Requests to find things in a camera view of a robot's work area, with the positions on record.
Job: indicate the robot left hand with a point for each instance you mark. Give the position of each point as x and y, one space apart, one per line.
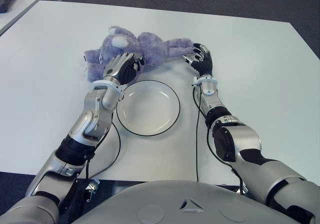
120 67

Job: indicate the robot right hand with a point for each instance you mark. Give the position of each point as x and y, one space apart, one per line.
205 65

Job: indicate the purple plush bunny doll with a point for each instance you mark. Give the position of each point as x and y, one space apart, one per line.
150 46

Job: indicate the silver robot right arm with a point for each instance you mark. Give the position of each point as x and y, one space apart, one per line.
245 139

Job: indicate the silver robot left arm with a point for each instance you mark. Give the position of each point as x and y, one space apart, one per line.
87 119

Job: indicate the white plate black rim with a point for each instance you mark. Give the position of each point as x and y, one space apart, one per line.
147 107

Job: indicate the metal table clamp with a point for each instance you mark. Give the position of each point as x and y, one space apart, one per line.
92 187
242 189

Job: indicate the black handheld controller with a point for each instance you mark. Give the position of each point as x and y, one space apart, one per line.
6 0

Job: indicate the grey robot torso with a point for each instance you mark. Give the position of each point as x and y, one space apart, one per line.
175 209

